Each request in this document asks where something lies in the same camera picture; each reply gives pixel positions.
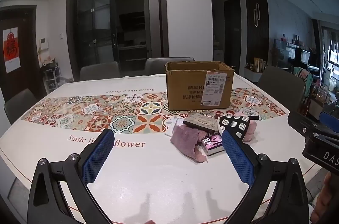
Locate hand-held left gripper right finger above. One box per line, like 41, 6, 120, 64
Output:
222, 130, 310, 224

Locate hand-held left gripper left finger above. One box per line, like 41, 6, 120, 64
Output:
28, 129, 115, 224

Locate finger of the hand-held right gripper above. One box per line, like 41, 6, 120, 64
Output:
288, 111, 339, 145
319, 111, 339, 132

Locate black white-dotted fabric mitt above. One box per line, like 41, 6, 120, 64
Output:
218, 114, 259, 140

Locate beige fabric pouch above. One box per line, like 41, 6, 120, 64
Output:
183, 114, 219, 136

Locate purple fluffy towel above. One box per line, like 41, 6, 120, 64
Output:
171, 125, 208, 163

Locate brown cardboard box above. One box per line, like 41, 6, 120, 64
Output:
166, 61, 235, 111

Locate person's right hand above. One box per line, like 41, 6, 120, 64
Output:
311, 172, 339, 224

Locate pink book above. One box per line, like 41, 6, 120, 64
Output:
201, 133, 226, 156

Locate grey dining chair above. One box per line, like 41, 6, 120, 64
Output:
4, 88, 38, 126
144, 56, 195, 75
256, 65, 306, 114
79, 61, 120, 81

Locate white low cabinet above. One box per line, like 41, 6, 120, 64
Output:
243, 66, 263, 82

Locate television screen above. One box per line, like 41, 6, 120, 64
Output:
287, 43, 321, 69

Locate white paper sheets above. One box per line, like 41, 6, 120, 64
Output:
164, 118, 186, 137

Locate white shoe rack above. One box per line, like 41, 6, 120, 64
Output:
40, 57, 63, 93

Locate dark wooden door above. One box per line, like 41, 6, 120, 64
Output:
224, 0, 242, 74

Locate brown entrance door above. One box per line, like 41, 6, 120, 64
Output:
0, 5, 43, 101

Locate dark sliding glass door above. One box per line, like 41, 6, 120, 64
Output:
66, 0, 170, 79

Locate silver refrigerator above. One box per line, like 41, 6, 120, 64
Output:
144, 0, 160, 58

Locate dark slatted wall panel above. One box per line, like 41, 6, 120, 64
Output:
243, 0, 270, 71

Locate red and white wall calendar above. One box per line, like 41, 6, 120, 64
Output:
3, 28, 22, 74

